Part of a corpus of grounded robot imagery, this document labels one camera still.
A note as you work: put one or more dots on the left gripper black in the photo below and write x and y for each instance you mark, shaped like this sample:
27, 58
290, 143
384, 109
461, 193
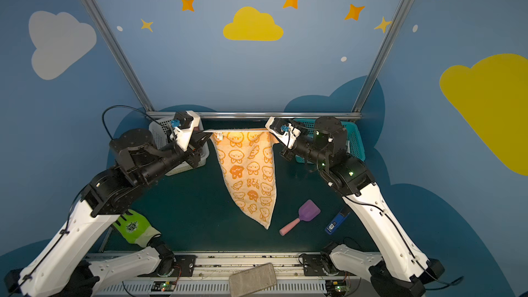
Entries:
194, 151

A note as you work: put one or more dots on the white plastic basket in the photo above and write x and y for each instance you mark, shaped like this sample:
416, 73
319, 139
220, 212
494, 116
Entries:
161, 131

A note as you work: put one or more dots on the orange bunny pattern towel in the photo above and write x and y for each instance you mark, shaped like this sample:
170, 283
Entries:
247, 163

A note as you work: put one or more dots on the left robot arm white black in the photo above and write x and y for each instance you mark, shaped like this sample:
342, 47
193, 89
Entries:
61, 268

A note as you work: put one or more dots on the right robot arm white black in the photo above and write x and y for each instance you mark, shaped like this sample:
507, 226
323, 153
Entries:
399, 267

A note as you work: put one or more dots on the teal plastic basket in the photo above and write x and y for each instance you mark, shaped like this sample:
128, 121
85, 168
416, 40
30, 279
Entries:
354, 140

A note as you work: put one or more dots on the purple pink toy scoop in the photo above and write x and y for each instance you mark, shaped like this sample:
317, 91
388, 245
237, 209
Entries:
307, 212

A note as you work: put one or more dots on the green work glove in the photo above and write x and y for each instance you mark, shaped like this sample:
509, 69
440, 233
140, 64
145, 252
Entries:
136, 228

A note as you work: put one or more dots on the grey sponge block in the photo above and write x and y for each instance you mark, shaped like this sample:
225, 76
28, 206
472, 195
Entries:
252, 280

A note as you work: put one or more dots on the left green circuit board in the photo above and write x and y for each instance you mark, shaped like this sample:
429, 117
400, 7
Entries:
163, 286

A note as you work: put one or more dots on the green circuit board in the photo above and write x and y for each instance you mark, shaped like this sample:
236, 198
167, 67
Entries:
336, 288
163, 286

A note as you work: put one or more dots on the right green circuit board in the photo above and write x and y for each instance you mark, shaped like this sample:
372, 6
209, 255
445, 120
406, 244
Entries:
336, 288

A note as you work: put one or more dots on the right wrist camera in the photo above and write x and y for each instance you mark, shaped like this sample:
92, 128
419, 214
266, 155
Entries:
285, 132

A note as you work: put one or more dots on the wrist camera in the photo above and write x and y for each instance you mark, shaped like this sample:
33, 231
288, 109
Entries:
285, 132
184, 122

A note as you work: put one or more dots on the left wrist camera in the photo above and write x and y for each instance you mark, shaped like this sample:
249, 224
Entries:
184, 122

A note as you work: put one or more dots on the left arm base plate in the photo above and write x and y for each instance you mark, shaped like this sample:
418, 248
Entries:
179, 265

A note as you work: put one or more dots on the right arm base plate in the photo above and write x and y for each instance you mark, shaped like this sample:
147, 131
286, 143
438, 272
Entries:
320, 265

